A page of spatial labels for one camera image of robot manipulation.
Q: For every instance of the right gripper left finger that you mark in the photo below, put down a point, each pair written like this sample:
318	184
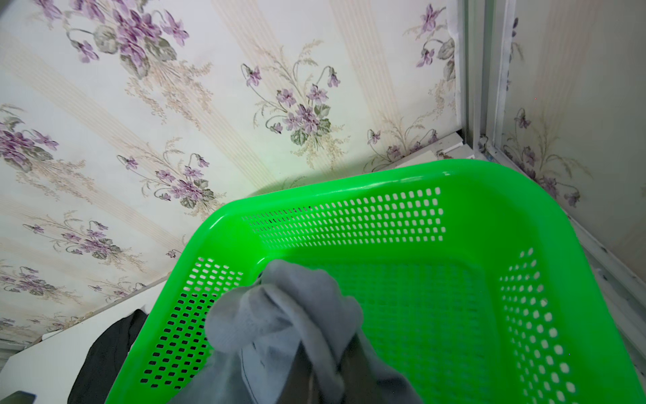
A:
301	386

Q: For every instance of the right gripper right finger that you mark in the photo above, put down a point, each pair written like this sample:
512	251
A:
359	382

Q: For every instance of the grey t-shirt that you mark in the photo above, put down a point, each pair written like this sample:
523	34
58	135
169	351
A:
256	330

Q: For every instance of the green plastic basket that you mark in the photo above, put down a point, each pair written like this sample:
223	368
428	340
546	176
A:
471	278

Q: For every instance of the black t-shirt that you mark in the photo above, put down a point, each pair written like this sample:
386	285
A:
105	359

